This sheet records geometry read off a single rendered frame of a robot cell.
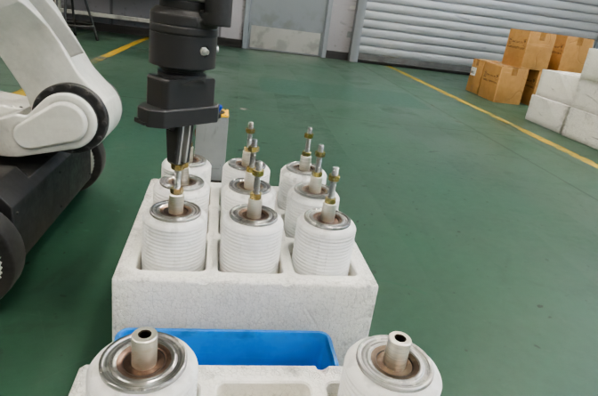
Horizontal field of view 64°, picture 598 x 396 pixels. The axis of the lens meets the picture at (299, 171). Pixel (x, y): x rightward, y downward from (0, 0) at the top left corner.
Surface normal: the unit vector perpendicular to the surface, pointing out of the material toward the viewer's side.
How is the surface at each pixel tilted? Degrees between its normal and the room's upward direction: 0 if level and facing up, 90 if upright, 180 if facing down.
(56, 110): 90
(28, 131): 90
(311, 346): 88
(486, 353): 0
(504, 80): 90
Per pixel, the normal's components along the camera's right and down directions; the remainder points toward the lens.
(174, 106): 0.75, 0.31
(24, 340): 0.13, -0.93
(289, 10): 0.11, 0.34
